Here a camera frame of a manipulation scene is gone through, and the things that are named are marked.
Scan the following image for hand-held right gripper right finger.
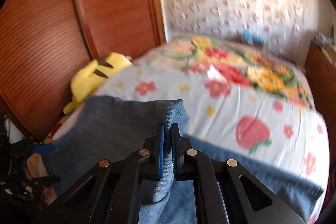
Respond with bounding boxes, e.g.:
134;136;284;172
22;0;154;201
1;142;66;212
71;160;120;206
171;123;306;224

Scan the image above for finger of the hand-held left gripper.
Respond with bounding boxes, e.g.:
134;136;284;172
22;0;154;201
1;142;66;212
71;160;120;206
26;175;61;186
14;139;56;156

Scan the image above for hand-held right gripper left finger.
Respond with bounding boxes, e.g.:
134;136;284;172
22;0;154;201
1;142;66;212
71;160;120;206
31;123;166;224

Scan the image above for blue denim pants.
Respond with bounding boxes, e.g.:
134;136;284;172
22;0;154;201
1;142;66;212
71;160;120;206
42;95;325;224

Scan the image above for white flowered bed sheet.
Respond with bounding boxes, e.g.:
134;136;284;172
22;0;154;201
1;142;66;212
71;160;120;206
51;63;330;224

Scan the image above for yellow plush toy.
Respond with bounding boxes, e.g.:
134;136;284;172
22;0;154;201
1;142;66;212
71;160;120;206
63;52;133;116

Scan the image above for large-flower bed blanket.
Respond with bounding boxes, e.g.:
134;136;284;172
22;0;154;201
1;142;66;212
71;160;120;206
133;34;316;109

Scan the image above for wooden slatted wardrobe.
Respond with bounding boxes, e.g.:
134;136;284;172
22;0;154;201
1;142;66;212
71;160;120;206
0;0;166;144

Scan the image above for blue box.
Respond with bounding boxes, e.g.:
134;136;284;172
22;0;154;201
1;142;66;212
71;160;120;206
241;29;265;45

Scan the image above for wooden side cabinet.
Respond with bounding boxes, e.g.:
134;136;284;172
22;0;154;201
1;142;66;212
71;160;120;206
304;42;336;98

